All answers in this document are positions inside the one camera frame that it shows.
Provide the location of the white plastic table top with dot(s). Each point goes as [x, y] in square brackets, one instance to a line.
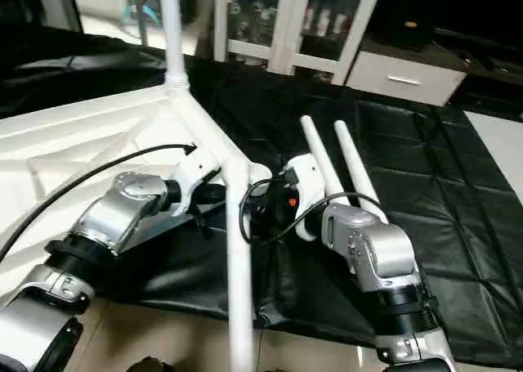
[65, 151]

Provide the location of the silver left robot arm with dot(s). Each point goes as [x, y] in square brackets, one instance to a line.
[114, 217]

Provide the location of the black mat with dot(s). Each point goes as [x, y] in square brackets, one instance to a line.
[441, 192]

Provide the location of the black box yellow label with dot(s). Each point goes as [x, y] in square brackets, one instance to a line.
[404, 12]

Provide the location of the white plastic table leg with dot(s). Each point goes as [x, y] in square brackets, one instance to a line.
[355, 168]
[323, 159]
[173, 29]
[239, 266]

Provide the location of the white glass-door cabinet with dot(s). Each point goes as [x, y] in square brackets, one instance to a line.
[261, 20]

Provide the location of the white drawer unit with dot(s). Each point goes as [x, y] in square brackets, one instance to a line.
[404, 79]

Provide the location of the light blue metal frame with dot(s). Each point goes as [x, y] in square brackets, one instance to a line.
[137, 8]

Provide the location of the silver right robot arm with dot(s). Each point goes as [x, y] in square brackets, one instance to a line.
[384, 266]

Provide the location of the white flat panel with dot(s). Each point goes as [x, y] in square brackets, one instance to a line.
[502, 151]

